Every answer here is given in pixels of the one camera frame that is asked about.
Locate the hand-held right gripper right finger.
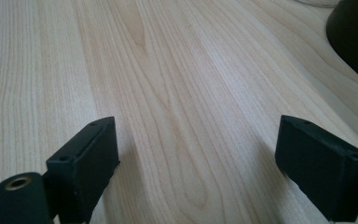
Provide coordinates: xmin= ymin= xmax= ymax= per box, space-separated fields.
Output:
xmin=274 ymin=114 xmax=358 ymax=223

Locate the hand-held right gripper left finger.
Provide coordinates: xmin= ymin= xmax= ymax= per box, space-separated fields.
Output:
xmin=45 ymin=116 xmax=121 ymax=224

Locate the black round object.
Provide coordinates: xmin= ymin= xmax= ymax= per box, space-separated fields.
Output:
xmin=325 ymin=0 xmax=358 ymax=91

